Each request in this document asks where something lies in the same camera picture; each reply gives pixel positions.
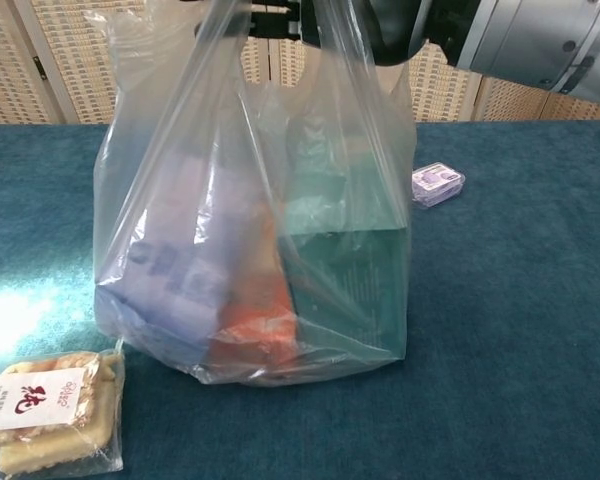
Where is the clear plastic shopping bag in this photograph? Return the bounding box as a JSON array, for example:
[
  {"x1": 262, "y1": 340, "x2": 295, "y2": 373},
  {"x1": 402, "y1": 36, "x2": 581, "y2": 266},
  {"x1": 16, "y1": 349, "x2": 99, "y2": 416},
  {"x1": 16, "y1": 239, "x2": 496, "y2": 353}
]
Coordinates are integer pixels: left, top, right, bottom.
[{"x1": 92, "y1": 0, "x2": 418, "y2": 390}]

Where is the biscuit pack in clear wrap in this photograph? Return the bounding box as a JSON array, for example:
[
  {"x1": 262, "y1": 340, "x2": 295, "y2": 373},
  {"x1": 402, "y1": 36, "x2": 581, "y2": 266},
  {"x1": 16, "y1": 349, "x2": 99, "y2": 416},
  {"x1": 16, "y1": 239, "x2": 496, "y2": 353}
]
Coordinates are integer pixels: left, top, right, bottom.
[{"x1": 0, "y1": 348, "x2": 128, "y2": 474}]

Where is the orange printed box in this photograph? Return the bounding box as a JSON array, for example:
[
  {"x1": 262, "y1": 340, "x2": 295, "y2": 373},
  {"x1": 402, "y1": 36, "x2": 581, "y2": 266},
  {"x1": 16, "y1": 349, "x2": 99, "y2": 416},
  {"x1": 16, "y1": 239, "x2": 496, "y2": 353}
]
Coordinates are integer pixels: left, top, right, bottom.
[{"x1": 207, "y1": 209, "x2": 302, "y2": 362}]

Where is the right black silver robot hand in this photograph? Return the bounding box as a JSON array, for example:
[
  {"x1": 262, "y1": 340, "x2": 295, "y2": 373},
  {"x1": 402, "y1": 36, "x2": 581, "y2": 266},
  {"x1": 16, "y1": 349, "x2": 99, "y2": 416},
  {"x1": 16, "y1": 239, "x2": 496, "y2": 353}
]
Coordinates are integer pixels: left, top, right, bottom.
[{"x1": 194, "y1": 0, "x2": 434, "y2": 67}]

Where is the white and blue box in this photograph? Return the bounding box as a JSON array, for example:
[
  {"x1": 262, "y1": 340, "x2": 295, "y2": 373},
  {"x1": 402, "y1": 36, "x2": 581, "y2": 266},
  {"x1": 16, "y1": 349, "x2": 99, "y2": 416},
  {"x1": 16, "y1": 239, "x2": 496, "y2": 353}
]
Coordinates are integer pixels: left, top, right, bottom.
[{"x1": 122, "y1": 149, "x2": 234, "y2": 347}]

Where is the clear case with purple label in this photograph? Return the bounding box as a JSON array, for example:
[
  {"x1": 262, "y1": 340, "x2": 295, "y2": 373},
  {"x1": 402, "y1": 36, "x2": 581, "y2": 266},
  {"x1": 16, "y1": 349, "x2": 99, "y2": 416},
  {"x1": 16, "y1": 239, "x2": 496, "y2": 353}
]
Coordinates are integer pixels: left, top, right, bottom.
[{"x1": 410, "y1": 162, "x2": 468, "y2": 208}]

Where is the teal green box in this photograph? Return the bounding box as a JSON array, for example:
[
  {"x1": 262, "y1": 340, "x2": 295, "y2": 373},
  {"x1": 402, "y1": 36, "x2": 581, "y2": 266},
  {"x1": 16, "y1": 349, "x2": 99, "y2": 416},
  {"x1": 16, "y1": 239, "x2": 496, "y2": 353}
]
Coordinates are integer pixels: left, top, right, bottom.
[{"x1": 277, "y1": 114, "x2": 409, "y2": 352}]

